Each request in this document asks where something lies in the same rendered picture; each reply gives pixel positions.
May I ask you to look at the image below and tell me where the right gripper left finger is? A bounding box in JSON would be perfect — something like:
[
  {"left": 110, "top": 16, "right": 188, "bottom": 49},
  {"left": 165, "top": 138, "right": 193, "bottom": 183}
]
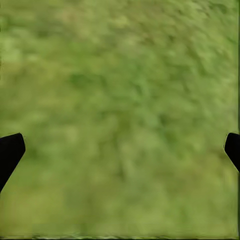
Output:
[{"left": 0, "top": 133, "right": 26, "bottom": 192}]

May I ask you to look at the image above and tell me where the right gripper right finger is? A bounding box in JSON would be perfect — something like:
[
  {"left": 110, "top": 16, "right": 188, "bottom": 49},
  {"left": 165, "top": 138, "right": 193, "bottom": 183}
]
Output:
[{"left": 225, "top": 133, "right": 240, "bottom": 172}]

